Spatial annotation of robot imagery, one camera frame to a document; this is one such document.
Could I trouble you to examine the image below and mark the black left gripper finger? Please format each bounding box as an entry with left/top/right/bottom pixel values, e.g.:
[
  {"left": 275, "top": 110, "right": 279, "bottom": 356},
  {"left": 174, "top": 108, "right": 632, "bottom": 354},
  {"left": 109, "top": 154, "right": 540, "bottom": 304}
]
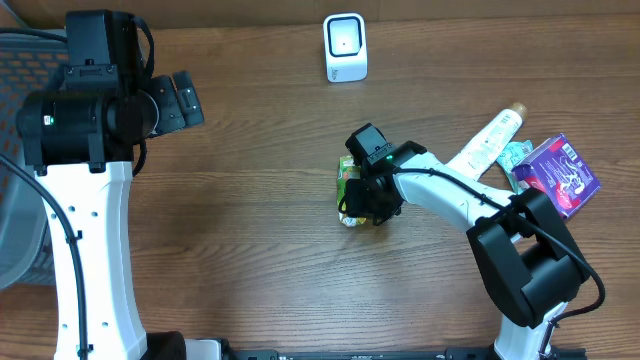
[
  {"left": 173, "top": 70, "right": 198, "bottom": 100},
  {"left": 183, "top": 97, "right": 204, "bottom": 127}
]

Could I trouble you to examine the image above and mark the green snack pouch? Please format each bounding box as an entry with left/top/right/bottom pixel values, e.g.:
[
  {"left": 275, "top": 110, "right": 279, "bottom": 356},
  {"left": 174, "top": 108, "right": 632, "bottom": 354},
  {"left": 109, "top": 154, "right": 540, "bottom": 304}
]
[{"left": 337, "top": 155, "right": 366, "bottom": 227}]

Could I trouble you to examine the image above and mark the white tube gold cap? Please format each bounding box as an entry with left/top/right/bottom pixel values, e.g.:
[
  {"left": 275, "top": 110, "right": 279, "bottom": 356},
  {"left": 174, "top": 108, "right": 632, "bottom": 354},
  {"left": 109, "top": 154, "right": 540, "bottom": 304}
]
[{"left": 446, "top": 102, "right": 528, "bottom": 180}]

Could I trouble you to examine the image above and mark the teal packet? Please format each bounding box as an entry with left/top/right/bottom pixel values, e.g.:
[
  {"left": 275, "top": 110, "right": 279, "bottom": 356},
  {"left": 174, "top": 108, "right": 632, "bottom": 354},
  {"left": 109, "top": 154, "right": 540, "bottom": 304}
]
[{"left": 496, "top": 140, "right": 534, "bottom": 194}]

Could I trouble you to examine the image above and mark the purple snack packet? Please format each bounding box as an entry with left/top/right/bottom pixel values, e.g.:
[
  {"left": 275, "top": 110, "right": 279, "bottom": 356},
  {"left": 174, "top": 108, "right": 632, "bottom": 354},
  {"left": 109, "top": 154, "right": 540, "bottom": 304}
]
[{"left": 511, "top": 133, "right": 601, "bottom": 219}]

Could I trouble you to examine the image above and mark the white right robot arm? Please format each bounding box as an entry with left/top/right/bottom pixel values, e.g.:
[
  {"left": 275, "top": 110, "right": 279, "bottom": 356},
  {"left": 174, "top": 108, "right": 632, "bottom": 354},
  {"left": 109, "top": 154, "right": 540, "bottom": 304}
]
[{"left": 338, "top": 124, "right": 593, "bottom": 359}]

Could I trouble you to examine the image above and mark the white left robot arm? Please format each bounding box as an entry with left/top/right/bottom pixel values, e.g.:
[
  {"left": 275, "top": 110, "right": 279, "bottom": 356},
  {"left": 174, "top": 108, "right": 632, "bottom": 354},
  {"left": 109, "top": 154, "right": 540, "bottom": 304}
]
[{"left": 17, "top": 10, "right": 220, "bottom": 359}]

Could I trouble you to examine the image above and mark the grey plastic mesh basket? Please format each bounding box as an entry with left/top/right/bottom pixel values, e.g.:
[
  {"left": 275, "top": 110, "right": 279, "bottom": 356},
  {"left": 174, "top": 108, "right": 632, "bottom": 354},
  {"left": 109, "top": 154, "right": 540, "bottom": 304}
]
[{"left": 1, "top": 34, "right": 68, "bottom": 289}]

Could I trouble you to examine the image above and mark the brown cardboard back panel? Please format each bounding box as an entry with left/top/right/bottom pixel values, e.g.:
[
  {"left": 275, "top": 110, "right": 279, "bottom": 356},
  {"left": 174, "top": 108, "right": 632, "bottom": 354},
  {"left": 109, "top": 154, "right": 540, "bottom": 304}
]
[{"left": 1, "top": 0, "right": 639, "bottom": 29}]

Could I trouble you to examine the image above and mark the black front rail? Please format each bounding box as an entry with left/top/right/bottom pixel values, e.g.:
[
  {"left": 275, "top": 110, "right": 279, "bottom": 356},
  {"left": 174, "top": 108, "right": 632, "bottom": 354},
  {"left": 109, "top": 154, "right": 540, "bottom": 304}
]
[{"left": 219, "top": 344, "right": 589, "bottom": 360}]

